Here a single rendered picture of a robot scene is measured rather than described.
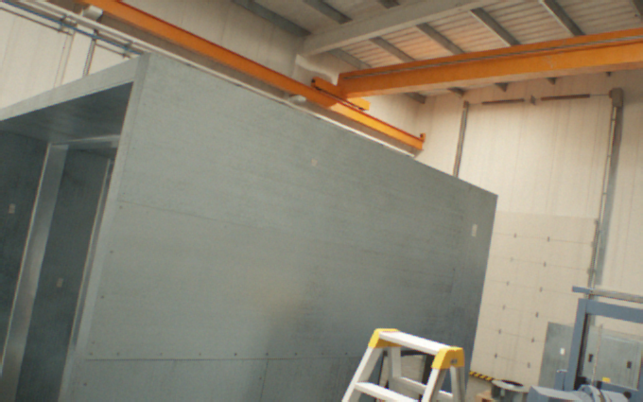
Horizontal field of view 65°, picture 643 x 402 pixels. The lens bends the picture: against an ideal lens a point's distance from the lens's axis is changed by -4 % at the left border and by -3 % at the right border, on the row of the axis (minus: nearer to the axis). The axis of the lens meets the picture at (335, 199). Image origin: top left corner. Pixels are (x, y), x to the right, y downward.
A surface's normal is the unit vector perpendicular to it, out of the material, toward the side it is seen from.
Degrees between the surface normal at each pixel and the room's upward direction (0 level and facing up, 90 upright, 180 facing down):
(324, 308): 90
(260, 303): 90
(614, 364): 90
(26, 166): 90
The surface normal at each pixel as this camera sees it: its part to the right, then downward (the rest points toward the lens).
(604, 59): -0.70, -0.19
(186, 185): 0.69, 0.06
